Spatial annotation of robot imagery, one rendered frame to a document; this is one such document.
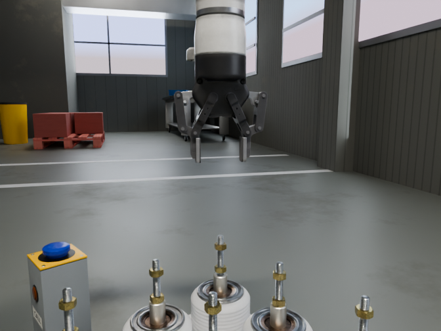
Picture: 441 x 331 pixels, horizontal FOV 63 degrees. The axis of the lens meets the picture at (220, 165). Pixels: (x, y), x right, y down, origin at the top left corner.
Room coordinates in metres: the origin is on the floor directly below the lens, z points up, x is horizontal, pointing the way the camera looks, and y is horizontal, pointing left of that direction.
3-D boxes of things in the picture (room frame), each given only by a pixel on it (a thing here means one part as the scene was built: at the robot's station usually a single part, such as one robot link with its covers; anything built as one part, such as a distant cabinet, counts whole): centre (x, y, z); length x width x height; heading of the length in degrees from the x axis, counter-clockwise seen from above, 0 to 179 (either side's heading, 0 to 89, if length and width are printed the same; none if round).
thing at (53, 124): (5.37, 2.20, 0.23); 1.27 x 0.88 x 0.46; 18
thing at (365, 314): (0.36, -0.16, 0.32); 0.02 x 0.02 x 0.01; 23
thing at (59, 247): (0.54, 0.26, 0.32); 0.04 x 0.04 x 0.02
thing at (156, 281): (0.46, 0.09, 0.30); 0.01 x 0.01 x 0.08
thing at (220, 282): (0.54, 0.00, 0.26); 0.02 x 0.02 x 0.03
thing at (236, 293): (0.54, 0.00, 0.25); 0.08 x 0.08 x 0.01
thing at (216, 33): (0.56, 0.00, 0.65); 0.11 x 0.09 x 0.06; 9
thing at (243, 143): (0.54, -0.03, 0.48); 0.02 x 0.01 x 0.04; 9
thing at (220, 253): (0.54, 0.00, 0.31); 0.01 x 0.01 x 0.08
